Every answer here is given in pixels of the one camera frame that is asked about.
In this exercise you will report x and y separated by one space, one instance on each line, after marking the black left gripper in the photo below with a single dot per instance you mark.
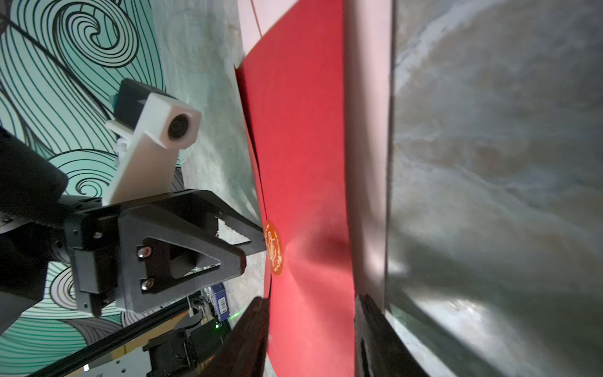
145 257

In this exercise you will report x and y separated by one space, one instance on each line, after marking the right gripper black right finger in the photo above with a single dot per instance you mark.
379 350

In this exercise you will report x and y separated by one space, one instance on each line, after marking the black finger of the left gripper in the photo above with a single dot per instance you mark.
205 209

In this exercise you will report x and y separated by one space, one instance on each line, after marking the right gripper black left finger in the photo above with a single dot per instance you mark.
244 351

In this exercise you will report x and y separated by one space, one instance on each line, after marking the red envelope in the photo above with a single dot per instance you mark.
292 89

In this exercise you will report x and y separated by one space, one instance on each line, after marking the pink envelope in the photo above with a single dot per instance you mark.
367 47

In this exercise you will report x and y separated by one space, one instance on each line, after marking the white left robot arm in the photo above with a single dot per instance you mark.
34 207

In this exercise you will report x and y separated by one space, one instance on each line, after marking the blue playing card box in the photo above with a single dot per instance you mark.
220 303

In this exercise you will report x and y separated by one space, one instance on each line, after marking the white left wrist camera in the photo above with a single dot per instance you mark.
153 127

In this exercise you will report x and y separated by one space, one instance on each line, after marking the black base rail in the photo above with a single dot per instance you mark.
77 360

